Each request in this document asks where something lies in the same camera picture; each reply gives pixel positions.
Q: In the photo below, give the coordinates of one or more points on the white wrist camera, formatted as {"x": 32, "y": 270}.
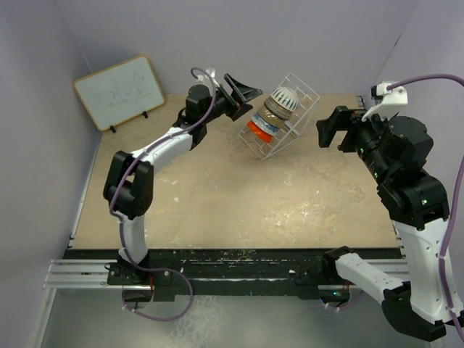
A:
{"x": 212, "y": 74}
{"x": 388, "y": 103}

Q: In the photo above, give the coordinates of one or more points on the black glossy bowl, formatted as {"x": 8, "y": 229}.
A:
{"x": 270, "y": 118}

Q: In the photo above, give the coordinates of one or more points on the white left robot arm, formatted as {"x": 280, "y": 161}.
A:
{"x": 129, "y": 187}

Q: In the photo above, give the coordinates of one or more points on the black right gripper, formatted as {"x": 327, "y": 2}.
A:
{"x": 336, "y": 122}

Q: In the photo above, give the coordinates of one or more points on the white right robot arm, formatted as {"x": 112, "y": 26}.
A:
{"x": 427, "y": 302}

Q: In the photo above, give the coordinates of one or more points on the aluminium extrusion rail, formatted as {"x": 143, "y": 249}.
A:
{"x": 76, "y": 274}

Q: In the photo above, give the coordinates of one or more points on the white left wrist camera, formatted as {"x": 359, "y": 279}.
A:
{"x": 212, "y": 74}

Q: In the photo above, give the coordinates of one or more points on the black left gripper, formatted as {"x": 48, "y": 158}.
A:
{"x": 242, "y": 93}

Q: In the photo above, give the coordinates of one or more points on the white wire dish rack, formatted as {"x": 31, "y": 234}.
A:
{"x": 293, "y": 128}

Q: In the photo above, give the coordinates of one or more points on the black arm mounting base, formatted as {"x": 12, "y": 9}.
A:
{"x": 222, "y": 272}

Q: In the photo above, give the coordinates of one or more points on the orange plastic bowl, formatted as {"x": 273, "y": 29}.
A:
{"x": 259, "y": 132}

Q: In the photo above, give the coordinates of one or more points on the beige bowl dark rim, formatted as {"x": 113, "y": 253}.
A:
{"x": 276, "y": 109}

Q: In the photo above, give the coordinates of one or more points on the white bowl orange rim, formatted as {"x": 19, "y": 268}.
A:
{"x": 286, "y": 98}

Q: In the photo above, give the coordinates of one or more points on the small whiteboard wooden frame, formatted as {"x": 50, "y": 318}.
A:
{"x": 119, "y": 93}

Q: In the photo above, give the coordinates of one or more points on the blue floral ceramic bowl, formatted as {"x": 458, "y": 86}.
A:
{"x": 263, "y": 125}

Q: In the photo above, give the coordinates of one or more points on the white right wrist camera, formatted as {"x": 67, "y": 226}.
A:
{"x": 388, "y": 103}

